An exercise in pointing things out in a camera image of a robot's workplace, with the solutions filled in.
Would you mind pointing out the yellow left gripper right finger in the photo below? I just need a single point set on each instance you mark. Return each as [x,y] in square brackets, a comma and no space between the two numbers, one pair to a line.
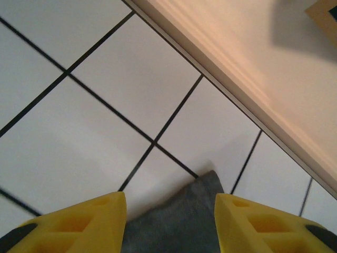
[263,226]

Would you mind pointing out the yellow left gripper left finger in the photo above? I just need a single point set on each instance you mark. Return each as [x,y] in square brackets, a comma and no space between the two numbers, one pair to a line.
[79,226]

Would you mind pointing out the dark gray t-shirt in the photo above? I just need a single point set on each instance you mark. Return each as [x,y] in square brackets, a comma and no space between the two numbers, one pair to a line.
[173,224]

